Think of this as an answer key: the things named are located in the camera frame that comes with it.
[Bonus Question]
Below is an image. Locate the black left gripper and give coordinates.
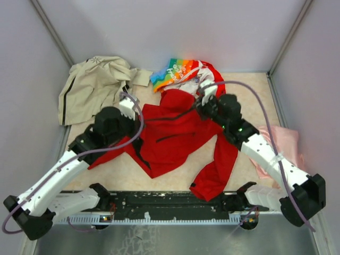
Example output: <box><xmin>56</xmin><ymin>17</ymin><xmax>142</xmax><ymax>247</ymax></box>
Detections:
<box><xmin>106</xmin><ymin>109</ymin><xmax>147</xmax><ymax>146</ymax></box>

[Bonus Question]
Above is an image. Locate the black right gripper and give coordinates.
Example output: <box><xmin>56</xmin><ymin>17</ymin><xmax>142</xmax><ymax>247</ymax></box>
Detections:
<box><xmin>192</xmin><ymin>92</ymin><xmax>228</xmax><ymax>129</ymax></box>

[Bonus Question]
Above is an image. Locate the red jacket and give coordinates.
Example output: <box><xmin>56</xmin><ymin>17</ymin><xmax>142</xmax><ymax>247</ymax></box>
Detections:
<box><xmin>89</xmin><ymin>89</ymin><xmax>238</xmax><ymax>201</ymax></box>

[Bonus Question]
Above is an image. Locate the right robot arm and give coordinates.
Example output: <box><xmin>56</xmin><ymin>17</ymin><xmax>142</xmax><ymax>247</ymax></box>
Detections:
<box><xmin>196</xmin><ymin>94</ymin><xmax>326</xmax><ymax>227</ymax></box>

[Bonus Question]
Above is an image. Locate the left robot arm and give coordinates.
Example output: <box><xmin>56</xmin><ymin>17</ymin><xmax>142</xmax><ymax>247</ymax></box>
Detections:
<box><xmin>3</xmin><ymin>106</ymin><xmax>144</xmax><ymax>241</ymax></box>

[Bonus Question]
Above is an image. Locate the beige jacket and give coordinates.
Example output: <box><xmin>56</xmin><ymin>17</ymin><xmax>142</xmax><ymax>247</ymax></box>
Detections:
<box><xmin>58</xmin><ymin>56</ymin><xmax>152</xmax><ymax>126</ymax></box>

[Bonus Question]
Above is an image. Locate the rainbow white red garment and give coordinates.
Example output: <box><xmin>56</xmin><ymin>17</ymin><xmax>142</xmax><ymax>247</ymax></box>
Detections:
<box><xmin>150</xmin><ymin>58</ymin><xmax>223</xmax><ymax>96</ymax></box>

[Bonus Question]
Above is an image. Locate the pink satin cloth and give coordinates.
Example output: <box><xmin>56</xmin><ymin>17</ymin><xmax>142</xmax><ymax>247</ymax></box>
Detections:
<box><xmin>250</xmin><ymin>125</ymin><xmax>306</xmax><ymax>189</ymax></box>

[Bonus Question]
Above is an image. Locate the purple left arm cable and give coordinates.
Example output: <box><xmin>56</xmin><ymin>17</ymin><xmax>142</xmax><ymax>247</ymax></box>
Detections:
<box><xmin>2</xmin><ymin>91</ymin><xmax>146</xmax><ymax>234</ymax></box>

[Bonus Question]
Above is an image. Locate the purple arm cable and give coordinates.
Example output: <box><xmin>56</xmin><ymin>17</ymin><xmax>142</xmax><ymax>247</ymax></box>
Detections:
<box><xmin>2</xmin><ymin>91</ymin><xmax>146</xmax><ymax>234</ymax></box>
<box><xmin>198</xmin><ymin>81</ymin><xmax>317</xmax><ymax>233</ymax></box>

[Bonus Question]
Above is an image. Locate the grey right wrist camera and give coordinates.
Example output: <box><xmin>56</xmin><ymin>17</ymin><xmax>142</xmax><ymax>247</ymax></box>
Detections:
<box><xmin>198</xmin><ymin>79</ymin><xmax>218</xmax><ymax>106</ymax></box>

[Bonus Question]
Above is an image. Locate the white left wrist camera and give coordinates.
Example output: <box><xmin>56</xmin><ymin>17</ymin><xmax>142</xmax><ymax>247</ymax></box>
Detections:
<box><xmin>118</xmin><ymin>92</ymin><xmax>139</xmax><ymax>120</ymax></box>

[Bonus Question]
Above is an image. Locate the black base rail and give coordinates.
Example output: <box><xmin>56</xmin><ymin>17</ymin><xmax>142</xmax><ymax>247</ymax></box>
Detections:
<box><xmin>79</xmin><ymin>190</ymin><xmax>269</xmax><ymax>220</ymax></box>

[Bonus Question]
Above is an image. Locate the white slotted cable duct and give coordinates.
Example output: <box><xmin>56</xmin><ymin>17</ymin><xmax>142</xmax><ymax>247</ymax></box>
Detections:
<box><xmin>42</xmin><ymin>212</ymin><xmax>247</xmax><ymax>226</ymax></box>

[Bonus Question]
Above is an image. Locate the left aluminium frame post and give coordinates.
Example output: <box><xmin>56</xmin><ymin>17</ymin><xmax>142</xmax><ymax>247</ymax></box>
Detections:
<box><xmin>29</xmin><ymin>0</ymin><xmax>74</xmax><ymax>67</ymax></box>

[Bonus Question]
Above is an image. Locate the aluminium frame post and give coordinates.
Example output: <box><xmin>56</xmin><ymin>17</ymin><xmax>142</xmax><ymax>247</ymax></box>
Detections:
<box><xmin>267</xmin><ymin>0</ymin><xmax>314</xmax><ymax>78</ymax></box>
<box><xmin>29</xmin><ymin>0</ymin><xmax>74</xmax><ymax>67</ymax></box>

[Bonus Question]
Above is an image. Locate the right aluminium frame post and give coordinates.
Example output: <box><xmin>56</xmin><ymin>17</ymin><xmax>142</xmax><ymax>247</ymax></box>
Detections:
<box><xmin>267</xmin><ymin>0</ymin><xmax>314</xmax><ymax>78</ymax></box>

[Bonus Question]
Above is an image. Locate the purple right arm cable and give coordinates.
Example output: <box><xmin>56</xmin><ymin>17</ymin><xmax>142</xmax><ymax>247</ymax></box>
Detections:
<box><xmin>198</xmin><ymin>81</ymin><xmax>317</xmax><ymax>233</ymax></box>

